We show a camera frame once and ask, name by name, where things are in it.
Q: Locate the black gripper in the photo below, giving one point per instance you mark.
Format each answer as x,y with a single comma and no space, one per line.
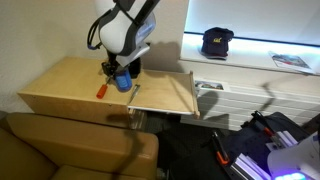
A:
110,65

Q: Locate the blue container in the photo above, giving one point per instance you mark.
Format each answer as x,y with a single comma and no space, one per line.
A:
123,80

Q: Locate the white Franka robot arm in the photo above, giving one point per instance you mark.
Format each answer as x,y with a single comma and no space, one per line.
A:
116,30

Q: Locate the wooden sliding tray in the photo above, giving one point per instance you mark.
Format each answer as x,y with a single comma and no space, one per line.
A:
163,93

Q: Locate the grey metal rod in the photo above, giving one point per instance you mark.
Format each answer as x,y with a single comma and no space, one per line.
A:
134,93

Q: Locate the light wooden cabinet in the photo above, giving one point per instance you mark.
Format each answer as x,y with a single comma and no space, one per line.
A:
66,83

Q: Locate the tan couch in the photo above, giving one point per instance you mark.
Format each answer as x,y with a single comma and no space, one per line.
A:
66,146

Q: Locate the photo card on radiator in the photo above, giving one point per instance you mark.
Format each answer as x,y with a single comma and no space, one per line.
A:
209,85

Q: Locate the navy baseball cap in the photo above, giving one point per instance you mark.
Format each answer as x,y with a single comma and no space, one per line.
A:
216,41

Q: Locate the orange and black clamp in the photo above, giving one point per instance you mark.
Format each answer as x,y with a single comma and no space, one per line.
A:
263,124
220,150

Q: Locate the colourful magazine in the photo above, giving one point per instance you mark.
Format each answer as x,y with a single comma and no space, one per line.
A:
290,61

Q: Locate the white wall radiator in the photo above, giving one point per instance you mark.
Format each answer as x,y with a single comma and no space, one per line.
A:
260,103

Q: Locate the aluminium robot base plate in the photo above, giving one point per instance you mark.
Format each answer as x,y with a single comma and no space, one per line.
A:
253,146

